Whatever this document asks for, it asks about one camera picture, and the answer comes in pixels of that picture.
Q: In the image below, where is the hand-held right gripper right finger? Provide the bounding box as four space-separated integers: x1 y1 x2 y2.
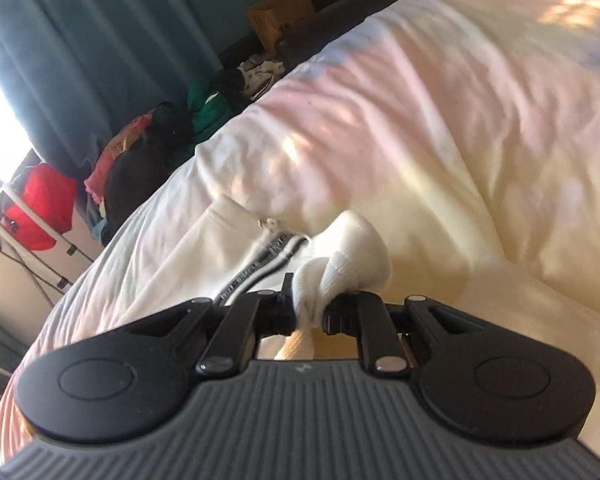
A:
322 292 487 376

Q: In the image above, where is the white sock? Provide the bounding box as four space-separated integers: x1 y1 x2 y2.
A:
275 210 393 361

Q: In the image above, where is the red garment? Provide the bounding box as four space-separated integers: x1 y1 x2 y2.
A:
2 163 78 252

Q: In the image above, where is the brown paper bag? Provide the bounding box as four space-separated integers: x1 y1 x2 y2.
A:
246 0 317 54

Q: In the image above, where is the white drying rack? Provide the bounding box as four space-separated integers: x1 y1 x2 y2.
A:
0 178 97 293

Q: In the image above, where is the pink orange garment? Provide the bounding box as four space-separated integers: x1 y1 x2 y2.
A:
84 114 154 207

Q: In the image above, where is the black and white garment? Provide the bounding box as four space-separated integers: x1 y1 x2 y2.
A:
215 58 287 113

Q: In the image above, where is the dark sofa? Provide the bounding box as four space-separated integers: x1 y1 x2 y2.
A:
218 0 402 74

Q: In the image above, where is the green garment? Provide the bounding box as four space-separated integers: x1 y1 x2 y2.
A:
166 77 239 167

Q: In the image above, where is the white zip jacket striped trim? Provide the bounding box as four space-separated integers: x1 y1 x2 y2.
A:
114 194 317 331

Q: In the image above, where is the pastel bed duvet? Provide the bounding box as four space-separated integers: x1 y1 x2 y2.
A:
0 0 600 468

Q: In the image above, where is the teal curtain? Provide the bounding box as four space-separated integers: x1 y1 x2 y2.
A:
0 0 301 172

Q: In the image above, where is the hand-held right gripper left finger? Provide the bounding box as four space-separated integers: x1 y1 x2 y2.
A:
128 289 297 379

